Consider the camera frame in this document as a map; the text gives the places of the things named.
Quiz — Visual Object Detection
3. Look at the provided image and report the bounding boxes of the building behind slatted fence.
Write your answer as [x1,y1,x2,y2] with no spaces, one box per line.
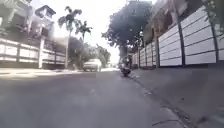
[143,0,204,46]

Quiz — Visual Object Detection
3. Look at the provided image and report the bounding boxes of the white slatted fence wall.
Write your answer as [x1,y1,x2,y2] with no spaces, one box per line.
[131,4,224,69]

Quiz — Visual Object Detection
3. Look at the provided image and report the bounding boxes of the building with balconies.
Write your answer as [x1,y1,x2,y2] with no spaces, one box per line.
[0,0,58,46]

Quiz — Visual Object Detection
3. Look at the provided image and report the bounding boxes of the green bushes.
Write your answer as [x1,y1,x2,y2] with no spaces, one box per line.
[67,36,112,70]

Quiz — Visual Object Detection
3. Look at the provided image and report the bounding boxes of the grey concrete roadside strip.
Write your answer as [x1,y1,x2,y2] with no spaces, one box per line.
[128,64,224,128]

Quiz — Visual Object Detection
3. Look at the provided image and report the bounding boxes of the grey asphalt road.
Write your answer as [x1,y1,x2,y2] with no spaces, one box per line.
[0,67,188,128]

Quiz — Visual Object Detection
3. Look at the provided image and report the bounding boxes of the large dark leafy tree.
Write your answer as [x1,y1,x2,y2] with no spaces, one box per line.
[101,0,153,64]

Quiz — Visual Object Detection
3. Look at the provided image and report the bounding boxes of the parked motorcycle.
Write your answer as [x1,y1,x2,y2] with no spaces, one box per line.
[119,56,133,78]

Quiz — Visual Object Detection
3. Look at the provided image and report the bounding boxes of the short palm tree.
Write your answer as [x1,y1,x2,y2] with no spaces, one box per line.
[75,20,93,44]

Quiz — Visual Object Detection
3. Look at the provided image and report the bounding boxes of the white car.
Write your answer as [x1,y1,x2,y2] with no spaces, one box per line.
[82,58,103,73]

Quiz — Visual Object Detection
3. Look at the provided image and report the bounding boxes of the tall palm tree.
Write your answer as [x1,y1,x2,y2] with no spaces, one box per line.
[57,5,83,70]

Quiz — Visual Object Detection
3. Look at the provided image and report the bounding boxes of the white fence with pillars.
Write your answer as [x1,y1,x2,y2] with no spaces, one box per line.
[0,35,67,70]

